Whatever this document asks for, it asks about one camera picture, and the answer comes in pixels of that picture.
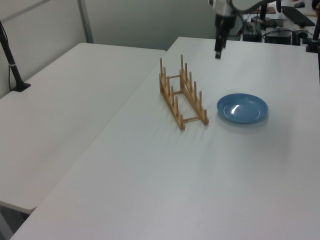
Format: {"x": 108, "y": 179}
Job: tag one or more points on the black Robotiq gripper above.
{"x": 225, "y": 22}

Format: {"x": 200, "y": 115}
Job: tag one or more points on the grey partition frame post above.
{"x": 85, "y": 21}

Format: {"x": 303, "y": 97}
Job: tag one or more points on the black computer keyboard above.
{"x": 297, "y": 14}

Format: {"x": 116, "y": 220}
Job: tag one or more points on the white side table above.
{"x": 62, "y": 112}

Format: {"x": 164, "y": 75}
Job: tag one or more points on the black computer mouse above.
{"x": 298, "y": 4}

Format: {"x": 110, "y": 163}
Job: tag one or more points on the wooden dowel plate rack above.
{"x": 183, "y": 100}

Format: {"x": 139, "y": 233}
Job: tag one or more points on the black electronics box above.
{"x": 278, "y": 37}

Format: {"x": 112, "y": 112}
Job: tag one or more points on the brown board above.
{"x": 270, "y": 10}

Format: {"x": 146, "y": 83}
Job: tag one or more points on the black camera pole with clamp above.
{"x": 11, "y": 62}

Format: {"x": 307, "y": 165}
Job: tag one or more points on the blue round plate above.
{"x": 242, "y": 108}

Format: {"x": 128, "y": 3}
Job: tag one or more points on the black monitor stand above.
{"x": 263, "y": 17}

